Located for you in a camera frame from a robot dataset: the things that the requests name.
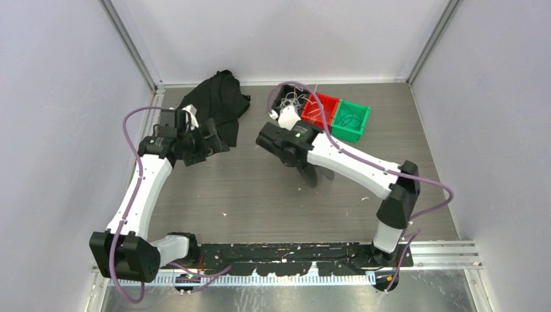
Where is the grey plastic cable spool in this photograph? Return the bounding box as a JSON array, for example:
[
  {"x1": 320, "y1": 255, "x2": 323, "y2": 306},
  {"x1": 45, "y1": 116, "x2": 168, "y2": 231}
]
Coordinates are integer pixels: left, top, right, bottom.
[{"x1": 297, "y1": 164, "x2": 335, "y2": 188}]

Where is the red plastic bin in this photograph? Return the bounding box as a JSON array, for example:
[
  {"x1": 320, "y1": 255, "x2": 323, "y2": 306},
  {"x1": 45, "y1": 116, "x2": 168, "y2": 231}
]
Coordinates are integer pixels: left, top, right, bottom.
[{"x1": 300, "y1": 93, "x2": 340, "y2": 129}]

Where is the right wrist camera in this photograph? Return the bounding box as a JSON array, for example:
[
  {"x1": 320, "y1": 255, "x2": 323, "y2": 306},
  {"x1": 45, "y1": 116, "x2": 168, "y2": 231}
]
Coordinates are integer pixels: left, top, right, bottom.
[{"x1": 269, "y1": 106, "x2": 301, "y2": 130}]

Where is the thin cable in red bin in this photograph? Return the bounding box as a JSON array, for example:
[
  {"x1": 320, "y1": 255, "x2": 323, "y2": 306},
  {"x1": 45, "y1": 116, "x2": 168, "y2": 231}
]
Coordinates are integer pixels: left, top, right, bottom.
[{"x1": 307, "y1": 101, "x2": 330, "y2": 122}]

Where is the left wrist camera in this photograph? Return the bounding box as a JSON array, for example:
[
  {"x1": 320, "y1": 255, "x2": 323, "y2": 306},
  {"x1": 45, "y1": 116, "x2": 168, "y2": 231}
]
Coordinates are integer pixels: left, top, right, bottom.
[{"x1": 155, "y1": 109, "x2": 191, "y2": 138}]

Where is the black cable in green bin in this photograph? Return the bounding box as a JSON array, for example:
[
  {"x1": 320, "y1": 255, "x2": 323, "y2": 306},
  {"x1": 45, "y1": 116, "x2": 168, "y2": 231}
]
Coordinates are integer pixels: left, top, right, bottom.
[{"x1": 336, "y1": 107, "x2": 363, "y2": 130}]

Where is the green plastic bin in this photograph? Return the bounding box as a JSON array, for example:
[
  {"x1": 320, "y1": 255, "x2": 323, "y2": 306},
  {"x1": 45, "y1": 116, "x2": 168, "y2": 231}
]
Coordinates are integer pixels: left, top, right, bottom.
[{"x1": 331, "y1": 99, "x2": 371, "y2": 142}]

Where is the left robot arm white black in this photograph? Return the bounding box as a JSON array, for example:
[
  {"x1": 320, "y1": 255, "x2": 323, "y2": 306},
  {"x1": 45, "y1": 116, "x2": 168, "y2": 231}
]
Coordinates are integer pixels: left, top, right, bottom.
[{"x1": 89, "y1": 118, "x2": 229, "y2": 283}]

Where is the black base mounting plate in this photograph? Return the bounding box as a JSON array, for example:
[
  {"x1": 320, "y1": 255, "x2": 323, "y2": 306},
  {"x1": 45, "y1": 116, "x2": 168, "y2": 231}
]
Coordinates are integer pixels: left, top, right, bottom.
[{"x1": 175, "y1": 242, "x2": 413, "y2": 277}]

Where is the black cloth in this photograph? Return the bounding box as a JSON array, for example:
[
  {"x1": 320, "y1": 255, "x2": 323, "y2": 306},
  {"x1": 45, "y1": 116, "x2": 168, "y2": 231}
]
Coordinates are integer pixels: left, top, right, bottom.
[{"x1": 178, "y1": 70, "x2": 251, "y2": 148}]

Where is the black plastic bin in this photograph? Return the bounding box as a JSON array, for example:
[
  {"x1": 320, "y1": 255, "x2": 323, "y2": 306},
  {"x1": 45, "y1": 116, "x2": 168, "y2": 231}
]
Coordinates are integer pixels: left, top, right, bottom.
[{"x1": 272, "y1": 85, "x2": 310, "y2": 115}]

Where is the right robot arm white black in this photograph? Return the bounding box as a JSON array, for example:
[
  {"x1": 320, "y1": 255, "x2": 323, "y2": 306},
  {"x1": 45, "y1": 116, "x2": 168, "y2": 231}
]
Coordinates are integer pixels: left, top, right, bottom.
[{"x1": 256, "y1": 121, "x2": 420, "y2": 267}]

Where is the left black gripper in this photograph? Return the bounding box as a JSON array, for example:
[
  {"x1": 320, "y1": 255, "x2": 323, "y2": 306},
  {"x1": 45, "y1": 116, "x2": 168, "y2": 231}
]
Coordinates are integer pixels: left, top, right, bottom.
[{"x1": 178, "y1": 119, "x2": 228, "y2": 166}]

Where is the white cable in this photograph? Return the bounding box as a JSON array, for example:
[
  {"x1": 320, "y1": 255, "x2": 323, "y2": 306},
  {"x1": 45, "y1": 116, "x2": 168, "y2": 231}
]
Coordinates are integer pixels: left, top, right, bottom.
[{"x1": 279, "y1": 88, "x2": 309, "y2": 111}]

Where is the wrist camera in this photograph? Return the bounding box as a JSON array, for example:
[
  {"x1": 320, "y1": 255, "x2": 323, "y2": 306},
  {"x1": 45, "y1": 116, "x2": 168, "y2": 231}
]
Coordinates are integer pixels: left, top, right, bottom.
[
  {"x1": 155, "y1": 109, "x2": 191, "y2": 138},
  {"x1": 269, "y1": 106, "x2": 301, "y2": 130}
]

